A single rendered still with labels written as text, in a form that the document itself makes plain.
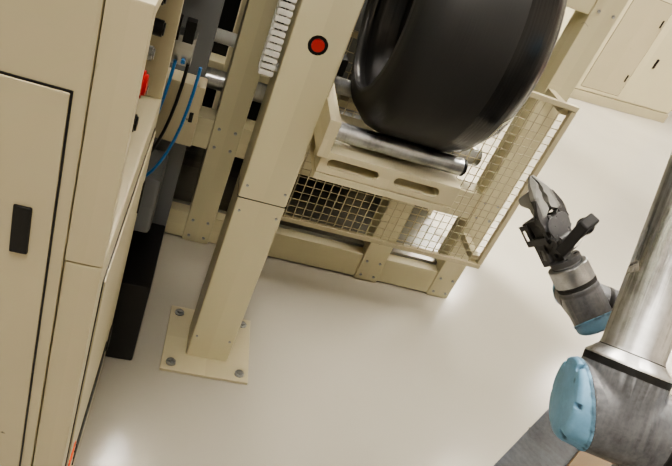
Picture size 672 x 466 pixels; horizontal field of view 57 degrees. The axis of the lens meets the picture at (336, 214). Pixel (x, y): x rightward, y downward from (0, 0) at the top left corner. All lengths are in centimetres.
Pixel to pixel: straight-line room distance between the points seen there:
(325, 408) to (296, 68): 108
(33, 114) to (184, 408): 126
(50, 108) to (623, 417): 97
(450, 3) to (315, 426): 129
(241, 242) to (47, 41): 106
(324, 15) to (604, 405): 94
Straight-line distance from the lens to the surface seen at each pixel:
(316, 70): 145
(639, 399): 119
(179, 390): 194
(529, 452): 141
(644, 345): 120
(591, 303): 147
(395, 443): 207
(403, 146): 148
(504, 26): 129
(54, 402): 111
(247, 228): 167
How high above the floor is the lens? 150
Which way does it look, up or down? 31 degrees down
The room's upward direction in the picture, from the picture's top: 24 degrees clockwise
